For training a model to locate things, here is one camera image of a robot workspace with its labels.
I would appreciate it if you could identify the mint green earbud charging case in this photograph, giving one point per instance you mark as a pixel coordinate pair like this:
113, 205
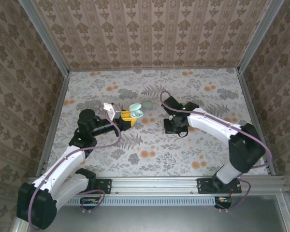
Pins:
136, 107

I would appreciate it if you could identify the pale green oval cover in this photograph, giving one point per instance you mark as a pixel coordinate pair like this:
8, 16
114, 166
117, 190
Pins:
147, 105

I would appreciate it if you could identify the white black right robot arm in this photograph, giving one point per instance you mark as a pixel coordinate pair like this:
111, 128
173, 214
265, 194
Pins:
207, 123

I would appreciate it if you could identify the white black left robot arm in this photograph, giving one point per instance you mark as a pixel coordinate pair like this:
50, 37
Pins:
60, 169

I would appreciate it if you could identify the floral print tablecloth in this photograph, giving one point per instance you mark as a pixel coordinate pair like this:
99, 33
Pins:
159, 164

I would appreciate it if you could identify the grey metal sheet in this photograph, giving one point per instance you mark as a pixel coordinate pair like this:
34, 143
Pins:
159, 217

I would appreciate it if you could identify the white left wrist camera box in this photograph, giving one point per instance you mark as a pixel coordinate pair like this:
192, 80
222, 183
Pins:
112, 110

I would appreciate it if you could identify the aluminium side rail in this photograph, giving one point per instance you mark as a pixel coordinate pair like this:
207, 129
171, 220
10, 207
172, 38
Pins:
55, 120
251, 108

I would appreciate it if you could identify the aluminium front rail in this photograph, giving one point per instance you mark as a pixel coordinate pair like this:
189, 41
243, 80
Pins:
147, 184

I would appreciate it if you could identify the aluminium frame post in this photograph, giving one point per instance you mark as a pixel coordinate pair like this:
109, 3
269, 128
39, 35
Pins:
45, 36
258, 36

